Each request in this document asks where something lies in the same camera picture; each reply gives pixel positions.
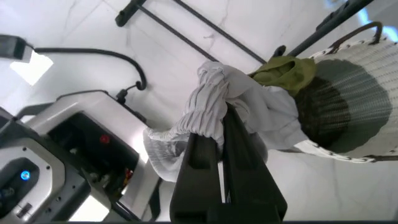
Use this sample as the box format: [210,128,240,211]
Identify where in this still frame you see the black cable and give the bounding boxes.
[0,34,148,105]

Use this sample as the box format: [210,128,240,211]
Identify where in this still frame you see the black clothes rack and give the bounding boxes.
[114,0,374,65]

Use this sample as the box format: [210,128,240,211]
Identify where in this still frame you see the pale grey shorts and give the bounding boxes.
[142,60,308,183]

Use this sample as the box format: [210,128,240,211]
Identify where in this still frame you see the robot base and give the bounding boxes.
[0,89,163,222]

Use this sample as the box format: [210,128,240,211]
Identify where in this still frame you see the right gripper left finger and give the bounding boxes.
[169,132,224,222]

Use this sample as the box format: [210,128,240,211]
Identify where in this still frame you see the green garment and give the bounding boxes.
[248,55,317,97]

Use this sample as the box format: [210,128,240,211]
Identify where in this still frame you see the white laundry basket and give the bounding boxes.
[294,21,398,164]

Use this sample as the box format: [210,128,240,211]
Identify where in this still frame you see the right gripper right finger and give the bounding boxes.
[222,102,287,222]

